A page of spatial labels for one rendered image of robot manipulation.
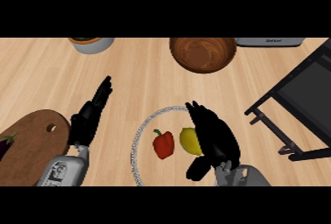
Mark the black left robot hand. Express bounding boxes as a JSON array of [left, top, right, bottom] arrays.
[[66, 75, 114, 148]]

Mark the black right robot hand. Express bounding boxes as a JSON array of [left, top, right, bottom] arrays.
[[183, 101, 242, 182]]

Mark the yellow lemon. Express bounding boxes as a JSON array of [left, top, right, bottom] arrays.
[[179, 127, 204, 157]]

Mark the black tiered shelf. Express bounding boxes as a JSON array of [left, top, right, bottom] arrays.
[[242, 38, 331, 162]]

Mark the red bell pepper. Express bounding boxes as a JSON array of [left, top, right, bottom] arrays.
[[151, 129, 176, 160]]

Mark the brown wooden cutting board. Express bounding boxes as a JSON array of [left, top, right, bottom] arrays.
[[0, 108, 71, 187]]

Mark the purple eggplant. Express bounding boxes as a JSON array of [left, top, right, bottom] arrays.
[[0, 131, 19, 162]]

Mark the grey plant pot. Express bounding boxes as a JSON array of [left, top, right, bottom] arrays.
[[66, 38, 117, 55]]

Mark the brown wooden bowl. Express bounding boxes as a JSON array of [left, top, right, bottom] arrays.
[[168, 38, 238, 74]]

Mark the grey appliance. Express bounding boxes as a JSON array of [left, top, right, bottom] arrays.
[[233, 38, 306, 48]]

